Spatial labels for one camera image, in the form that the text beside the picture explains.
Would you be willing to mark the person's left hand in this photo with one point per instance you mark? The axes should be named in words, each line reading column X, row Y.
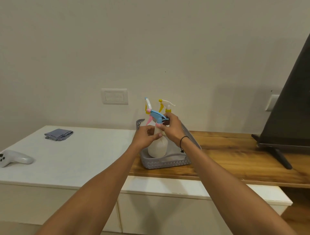
column 141, row 138

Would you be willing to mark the person's left forearm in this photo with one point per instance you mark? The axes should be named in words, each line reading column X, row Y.
column 96, row 191

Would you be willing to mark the white cabinet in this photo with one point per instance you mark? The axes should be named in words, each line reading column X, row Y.
column 60, row 169

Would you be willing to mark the grey plastic basket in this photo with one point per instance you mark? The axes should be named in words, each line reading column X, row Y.
column 167, row 163

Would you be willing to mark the wooden tv unit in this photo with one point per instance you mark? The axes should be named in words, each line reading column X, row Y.
column 242, row 159

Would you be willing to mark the person's right hand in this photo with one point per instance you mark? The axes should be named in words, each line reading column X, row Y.
column 174, row 129

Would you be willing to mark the black wrist band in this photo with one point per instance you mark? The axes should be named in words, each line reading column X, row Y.
column 181, row 142

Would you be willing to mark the white game controller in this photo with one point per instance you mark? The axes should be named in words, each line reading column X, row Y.
column 14, row 158

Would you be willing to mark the small white wall socket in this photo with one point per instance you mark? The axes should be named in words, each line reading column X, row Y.
column 271, row 103

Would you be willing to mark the white bottle blue pink sprayer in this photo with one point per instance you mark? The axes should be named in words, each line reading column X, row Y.
column 158, row 147

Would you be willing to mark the black television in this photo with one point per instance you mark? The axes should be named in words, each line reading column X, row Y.
column 290, row 116

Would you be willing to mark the person's left thumb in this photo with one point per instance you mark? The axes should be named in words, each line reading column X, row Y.
column 150, row 129

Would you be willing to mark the folded grey cloth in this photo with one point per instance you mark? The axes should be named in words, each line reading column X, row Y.
column 58, row 134

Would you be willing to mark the person's right forearm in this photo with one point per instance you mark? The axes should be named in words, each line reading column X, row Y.
column 230, row 191

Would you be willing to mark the person's right thumb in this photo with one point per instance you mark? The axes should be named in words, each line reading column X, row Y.
column 160, row 126

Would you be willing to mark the white wall switch plate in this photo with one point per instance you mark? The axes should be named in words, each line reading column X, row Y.
column 114, row 96

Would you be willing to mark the spray bottle white blue nozzle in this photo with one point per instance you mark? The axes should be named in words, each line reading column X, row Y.
column 148, row 104

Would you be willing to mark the spray bottle white yellow nozzle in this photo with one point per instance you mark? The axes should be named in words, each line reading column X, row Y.
column 167, row 105

